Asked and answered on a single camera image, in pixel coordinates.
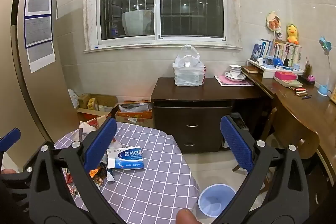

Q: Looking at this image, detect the plain white paper sheet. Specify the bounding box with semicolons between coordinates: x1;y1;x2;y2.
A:
27;40;56;74

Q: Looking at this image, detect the dark wood cabinet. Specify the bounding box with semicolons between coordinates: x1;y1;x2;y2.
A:
151;77;264;154

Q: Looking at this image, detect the blue and white carton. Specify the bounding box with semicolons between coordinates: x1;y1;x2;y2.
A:
106;146;146;170

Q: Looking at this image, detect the wooden chair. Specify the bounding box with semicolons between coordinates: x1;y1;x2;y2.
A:
232;94;321;189

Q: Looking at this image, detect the blue plastic bin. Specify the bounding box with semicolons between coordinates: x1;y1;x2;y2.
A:
197;183;237;218

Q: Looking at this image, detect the white desk shelf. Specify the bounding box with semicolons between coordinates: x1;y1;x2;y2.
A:
247;40;305;79

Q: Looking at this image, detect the yellow duck toy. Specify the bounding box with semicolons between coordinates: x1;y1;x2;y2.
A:
285;24;300;45

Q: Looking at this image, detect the black desk organizer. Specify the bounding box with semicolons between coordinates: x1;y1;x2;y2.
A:
298;73;316;86

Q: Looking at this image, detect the crumpled white plastic bag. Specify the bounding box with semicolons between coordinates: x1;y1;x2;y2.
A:
78;121;99;141

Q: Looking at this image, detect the white paper bag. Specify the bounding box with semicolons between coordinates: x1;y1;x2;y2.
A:
67;89;80;109

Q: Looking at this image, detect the stack of white plates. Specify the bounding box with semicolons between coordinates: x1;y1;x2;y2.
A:
224;71;247;82

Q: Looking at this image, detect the orange snack wrapper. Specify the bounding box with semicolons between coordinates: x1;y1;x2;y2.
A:
89;163;109;185

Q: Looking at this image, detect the blue butterfly desk lamp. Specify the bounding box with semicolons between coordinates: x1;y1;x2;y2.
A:
317;35;333;97

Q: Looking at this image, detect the row of books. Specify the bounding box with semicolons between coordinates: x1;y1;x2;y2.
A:
250;39;303;70

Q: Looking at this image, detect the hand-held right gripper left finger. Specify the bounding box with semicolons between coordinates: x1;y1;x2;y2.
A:
29;117;124;224

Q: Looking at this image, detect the brown wooden desk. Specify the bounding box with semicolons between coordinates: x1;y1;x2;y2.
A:
241;67;336;188

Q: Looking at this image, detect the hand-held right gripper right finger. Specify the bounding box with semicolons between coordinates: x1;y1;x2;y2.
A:
215;115;310;224

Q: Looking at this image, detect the pink box on desk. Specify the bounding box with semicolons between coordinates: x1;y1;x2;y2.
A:
274;70;298;81

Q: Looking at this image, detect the person's right hand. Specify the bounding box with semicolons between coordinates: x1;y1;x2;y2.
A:
175;208;198;224

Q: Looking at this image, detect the red printed wrapper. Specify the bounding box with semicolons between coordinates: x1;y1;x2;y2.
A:
66;181;80;198

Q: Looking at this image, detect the beige refrigerator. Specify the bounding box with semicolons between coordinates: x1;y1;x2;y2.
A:
0;0;80;161

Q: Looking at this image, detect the dark cabinet drawer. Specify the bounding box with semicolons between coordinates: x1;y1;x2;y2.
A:
180;133;229;153
154;106;233;136

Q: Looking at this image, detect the pink paper folder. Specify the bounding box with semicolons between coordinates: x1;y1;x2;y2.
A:
214;75;254;87

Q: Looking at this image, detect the pile of pens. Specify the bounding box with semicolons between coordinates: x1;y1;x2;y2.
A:
288;85;313;100

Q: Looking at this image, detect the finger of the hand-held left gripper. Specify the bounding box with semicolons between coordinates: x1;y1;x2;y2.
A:
0;166;34;189
0;128;21;154

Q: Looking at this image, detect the blue bordered paper sheet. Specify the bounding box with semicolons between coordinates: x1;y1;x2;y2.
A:
24;15;54;49
24;0;53;18

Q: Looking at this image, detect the orange cardboard box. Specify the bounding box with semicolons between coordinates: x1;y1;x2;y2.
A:
115;102;154;128

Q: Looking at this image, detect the stack of white bowls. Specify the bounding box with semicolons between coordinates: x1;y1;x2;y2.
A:
228;64;243;78

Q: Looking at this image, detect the white plastic shopping bag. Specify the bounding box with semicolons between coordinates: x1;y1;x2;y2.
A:
172;45;207;87

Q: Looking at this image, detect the open brown cardboard box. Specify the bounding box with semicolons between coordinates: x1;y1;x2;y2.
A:
77;93;119;113

